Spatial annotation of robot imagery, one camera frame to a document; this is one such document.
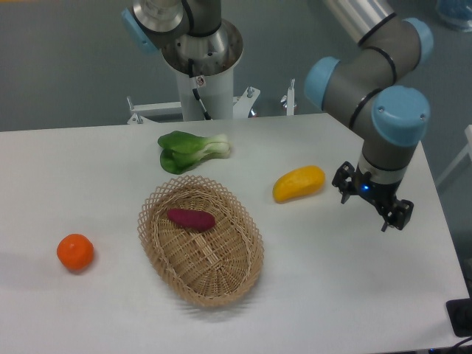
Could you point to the green bok choy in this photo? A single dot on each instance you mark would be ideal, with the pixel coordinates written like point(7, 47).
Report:
point(183, 151)

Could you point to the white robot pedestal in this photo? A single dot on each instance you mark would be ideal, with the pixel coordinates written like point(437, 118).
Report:
point(204, 71)

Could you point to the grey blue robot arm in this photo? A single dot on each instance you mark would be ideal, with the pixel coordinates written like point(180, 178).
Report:
point(364, 95)

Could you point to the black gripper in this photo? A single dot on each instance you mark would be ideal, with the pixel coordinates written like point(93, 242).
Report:
point(350, 181)

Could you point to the purple sweet potato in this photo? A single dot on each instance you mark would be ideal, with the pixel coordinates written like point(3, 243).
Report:
point(193, 219)

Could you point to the woven wicker basket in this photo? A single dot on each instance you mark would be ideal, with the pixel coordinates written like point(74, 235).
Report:
point(211, 268)

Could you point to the yellow mango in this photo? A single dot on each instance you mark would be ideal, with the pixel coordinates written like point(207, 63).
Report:
point(298, 183)

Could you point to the black device at edge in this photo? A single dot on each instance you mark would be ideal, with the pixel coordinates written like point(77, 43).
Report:
point(459, 312)

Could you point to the blue object top right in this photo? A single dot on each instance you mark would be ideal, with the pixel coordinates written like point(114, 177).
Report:
point(456, 14)

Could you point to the orange tangerine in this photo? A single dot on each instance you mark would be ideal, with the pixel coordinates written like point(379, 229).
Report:
point(75, 252)

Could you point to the white frame at right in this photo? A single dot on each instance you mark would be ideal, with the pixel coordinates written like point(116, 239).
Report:
point(464, 154)

